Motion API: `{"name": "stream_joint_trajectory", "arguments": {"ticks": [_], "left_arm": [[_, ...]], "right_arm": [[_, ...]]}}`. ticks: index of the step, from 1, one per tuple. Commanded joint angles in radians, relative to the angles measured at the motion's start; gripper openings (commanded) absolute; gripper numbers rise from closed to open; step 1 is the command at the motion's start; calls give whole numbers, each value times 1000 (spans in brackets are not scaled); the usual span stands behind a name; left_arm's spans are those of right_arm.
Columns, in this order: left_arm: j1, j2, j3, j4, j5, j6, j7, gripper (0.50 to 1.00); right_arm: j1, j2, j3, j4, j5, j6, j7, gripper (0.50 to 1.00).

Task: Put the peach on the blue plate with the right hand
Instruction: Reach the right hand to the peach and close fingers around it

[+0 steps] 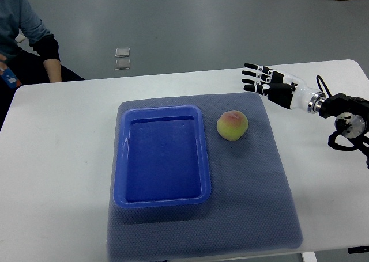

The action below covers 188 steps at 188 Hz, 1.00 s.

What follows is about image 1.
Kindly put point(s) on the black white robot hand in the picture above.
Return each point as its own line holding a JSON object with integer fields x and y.
{"x": 283, "y": 89}

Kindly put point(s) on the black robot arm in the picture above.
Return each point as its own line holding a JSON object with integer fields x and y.
{"x": 351, "y": 118}

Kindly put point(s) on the green red peach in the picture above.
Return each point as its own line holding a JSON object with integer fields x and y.
{"x": 231, "y": 125}

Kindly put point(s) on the upper metal floor plate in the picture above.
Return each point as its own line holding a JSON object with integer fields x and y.
{"x": 122, "y": 52}

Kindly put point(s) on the grey blue textured mat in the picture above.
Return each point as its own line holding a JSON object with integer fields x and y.
{"x": 250, "y": 208}

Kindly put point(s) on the blue plastic tray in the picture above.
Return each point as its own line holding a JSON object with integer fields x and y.
{"x": 162, "y": 158}

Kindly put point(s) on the person in grey sweater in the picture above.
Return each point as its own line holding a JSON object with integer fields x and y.
{"x": 30, "y": 49}

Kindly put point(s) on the blue badge card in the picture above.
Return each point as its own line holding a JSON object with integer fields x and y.
{"x": 10, "y": 78}

